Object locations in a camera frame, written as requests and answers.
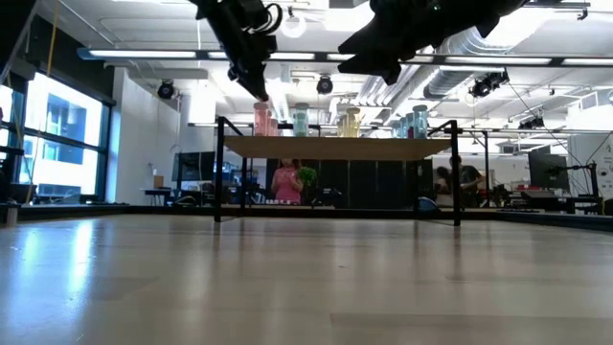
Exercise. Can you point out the small clear bottle green pill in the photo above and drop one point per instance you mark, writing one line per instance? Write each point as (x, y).
(301, 120)

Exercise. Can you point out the large pink pill bottle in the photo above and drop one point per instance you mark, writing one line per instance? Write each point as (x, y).
(261, 120)

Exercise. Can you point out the small cardboard box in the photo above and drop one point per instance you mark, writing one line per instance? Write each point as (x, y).
(158, 181)

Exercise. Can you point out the wooden shelf black metal legs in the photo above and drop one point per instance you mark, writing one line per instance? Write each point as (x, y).
(335, 148)

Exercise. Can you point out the black ceiling spotlight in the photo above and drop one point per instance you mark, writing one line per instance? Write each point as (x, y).
(165, 89)
(531, 123)
(488, 84)
(324, 85)

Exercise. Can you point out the black cabinet row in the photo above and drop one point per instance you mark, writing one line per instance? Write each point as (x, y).
(373, 184)

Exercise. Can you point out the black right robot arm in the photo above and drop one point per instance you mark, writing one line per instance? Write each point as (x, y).
(503, 12)

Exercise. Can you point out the small green potted plant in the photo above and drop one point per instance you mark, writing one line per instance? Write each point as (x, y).
(308, 176)

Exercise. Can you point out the black computer monitor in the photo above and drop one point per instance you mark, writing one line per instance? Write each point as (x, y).
(191, 165)
(547, 171)

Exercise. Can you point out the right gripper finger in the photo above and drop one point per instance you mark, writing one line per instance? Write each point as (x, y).
(378, 64)
(378, 40)

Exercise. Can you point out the round pendant lamp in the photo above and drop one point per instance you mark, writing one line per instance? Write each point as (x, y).
(294, 29)

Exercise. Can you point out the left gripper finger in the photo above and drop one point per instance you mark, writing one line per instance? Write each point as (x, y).
(254, 79)

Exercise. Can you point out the large window black frame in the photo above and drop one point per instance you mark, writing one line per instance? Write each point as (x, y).
(62, 158)

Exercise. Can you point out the person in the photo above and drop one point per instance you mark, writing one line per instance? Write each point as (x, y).
(443, 184)
(286, 184)
(467, 182)

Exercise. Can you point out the ceiling strip light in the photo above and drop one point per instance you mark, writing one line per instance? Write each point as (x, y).
(143, 53)

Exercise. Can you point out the silver ventilation duct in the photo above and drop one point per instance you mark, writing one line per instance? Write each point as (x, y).
(455, 76)

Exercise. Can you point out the blue round object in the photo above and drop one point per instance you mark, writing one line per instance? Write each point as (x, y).
(427, 205)

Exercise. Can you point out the black aluminium rail frame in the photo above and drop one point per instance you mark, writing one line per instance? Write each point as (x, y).
(120, 211)

